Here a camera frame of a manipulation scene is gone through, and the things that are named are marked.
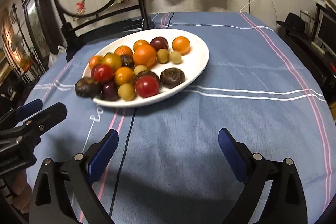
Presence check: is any mandarin orange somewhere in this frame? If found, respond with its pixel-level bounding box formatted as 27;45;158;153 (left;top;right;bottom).
88;55;104;70

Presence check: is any white round plate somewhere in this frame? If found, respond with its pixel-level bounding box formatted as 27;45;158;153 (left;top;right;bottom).
92;28;210;108

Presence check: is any yellow orange round fruit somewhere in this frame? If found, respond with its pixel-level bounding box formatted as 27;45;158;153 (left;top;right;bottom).
101;53;122;71

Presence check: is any large front orange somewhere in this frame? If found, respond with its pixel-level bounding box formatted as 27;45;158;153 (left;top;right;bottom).
133;44;157;68

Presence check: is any large dark red plum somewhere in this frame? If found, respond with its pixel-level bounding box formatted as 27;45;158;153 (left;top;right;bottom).
102;81;119;101

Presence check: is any small back mandarin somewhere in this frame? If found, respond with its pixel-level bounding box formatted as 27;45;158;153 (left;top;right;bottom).
114;46;133;57

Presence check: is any tan longan fruit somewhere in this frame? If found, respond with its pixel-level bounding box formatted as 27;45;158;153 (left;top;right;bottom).
133;65;148;76

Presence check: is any orange tomato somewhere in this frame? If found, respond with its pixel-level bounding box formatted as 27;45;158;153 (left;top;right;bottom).
114;67;134;86

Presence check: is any blue striped tablecloth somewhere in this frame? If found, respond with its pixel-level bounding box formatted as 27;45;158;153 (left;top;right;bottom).
27;12;335;223

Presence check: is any yellow cherry tomato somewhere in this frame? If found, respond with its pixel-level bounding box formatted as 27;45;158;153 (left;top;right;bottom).
133;39;149;52

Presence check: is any red cherry tomato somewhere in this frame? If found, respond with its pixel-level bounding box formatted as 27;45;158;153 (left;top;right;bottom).
135;76;161;98
91;64;114;83

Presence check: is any small yellow longan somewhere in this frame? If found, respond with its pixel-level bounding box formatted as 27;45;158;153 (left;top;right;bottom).
157;49;169;64

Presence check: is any dark wooden cabinet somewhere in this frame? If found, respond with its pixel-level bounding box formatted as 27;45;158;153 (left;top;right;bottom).
22;0;63;57

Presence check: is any smooth orange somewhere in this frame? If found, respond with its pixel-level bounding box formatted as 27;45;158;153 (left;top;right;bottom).
172;36;190;55

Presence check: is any person left hand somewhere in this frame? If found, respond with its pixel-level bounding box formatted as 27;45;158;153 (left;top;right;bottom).
11;170;32;214

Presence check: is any hidden small longan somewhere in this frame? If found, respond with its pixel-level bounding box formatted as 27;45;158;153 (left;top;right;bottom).
169;51;182;64

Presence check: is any large dark chestnut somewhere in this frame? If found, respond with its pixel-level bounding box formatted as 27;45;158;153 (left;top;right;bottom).
134;70;161;84

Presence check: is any dark water chestnut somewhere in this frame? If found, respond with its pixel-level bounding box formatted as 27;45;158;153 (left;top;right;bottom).
160;67;185;89

